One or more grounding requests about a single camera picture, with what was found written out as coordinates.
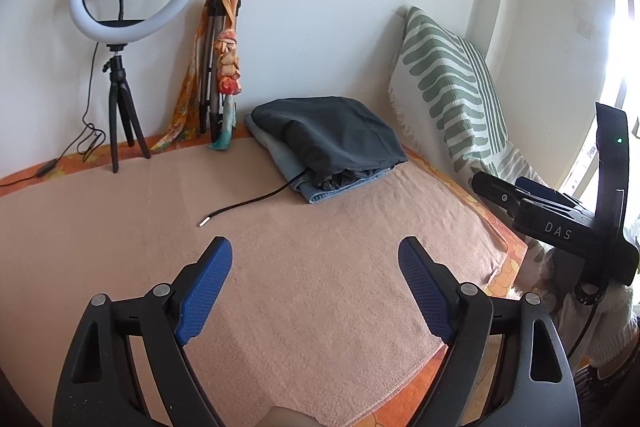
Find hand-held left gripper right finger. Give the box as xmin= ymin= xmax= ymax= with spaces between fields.
xmin=397 ymin=236 xmax=581 ymax=427

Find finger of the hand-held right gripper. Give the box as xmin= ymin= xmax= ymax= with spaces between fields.
xmin=515 ymin=177 xmax=583 ymax=210
xmin=472 ymin=172 xmax=531 ymax=223

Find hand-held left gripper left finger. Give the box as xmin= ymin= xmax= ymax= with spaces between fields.
xmin=52 ymin=236 xmax=234 ymax=427

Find dark grey pants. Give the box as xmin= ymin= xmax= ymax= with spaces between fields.
xmin=197 ymin=96 xmax=408 ymax=228

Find beige blanket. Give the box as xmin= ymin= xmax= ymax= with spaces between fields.
xmin=0 ymin=134 xmax=508 ymax=415

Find white fuzzy knit cloth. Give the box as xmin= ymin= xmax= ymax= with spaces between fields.
xmin=537 ymin=217 xmax=640 ymax=368

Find green striped white cushion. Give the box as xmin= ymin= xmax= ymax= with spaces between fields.
xmin=387 ymin=5 xmax=571 ymax=268

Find folded blue jeans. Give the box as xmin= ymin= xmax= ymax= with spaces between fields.
xmin=244 ymin=112 xmax=391 ymax=205

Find window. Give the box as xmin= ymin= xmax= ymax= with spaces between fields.
xmin=560 ymin=0 xmax=640 ymax=253

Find small black tripod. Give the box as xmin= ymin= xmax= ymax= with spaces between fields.
xmin=102 ymin=44 xmax=152 ymax=174

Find silver tripod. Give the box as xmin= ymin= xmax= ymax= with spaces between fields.
xmin=199 ymin=0 xmax=243 ymax=142

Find folded tripod with orange scarf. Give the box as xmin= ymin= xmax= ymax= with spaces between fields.
xmin=150 ymin=0 xmax=246 ymax=152

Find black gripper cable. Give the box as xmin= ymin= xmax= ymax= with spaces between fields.
xmin=564 ymin=302 xmax=601 ymax=358

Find black ring light cable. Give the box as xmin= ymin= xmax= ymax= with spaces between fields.
xmin=0 ymin=44 xmax=108 ymax=188

